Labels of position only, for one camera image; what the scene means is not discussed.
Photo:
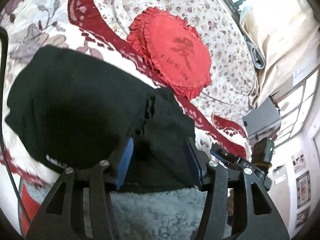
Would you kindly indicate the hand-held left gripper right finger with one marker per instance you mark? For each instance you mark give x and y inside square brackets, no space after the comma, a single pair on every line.
[193,160]

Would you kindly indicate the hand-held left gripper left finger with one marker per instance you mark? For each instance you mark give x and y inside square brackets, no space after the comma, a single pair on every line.
[125,162]

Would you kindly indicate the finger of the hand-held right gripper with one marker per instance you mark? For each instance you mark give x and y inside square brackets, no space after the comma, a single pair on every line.
[220,153]

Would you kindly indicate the black pants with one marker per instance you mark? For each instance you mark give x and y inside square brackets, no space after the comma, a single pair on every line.
[75,105]

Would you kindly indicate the grey box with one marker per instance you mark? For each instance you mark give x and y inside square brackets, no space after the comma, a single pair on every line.
[262,117]

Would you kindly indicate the grey fluffy blanket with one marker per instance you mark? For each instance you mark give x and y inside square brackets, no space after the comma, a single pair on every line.
[160,212]

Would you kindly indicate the window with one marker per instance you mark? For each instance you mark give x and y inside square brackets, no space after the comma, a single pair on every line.
[307,92]

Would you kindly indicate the grey-blue folded cloth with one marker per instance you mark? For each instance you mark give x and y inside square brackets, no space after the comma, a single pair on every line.
[257,57]

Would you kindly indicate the red ruffled round cushion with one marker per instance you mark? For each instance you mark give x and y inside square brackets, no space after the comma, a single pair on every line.
[175,55]

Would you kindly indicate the beige curtain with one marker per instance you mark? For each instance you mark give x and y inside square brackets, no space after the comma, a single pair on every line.
[275,42]

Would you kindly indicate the white floral bedsheet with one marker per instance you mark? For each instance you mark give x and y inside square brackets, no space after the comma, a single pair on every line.
[225,17]

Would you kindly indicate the red and white leaf blanket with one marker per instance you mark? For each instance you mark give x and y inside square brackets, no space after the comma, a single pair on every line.
[37,17]

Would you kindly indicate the small wall picture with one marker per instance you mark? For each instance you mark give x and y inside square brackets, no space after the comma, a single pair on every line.
[302,217]
[298,161]

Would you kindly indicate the dark framed wall picture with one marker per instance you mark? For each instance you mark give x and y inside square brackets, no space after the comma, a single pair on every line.
[303,190]

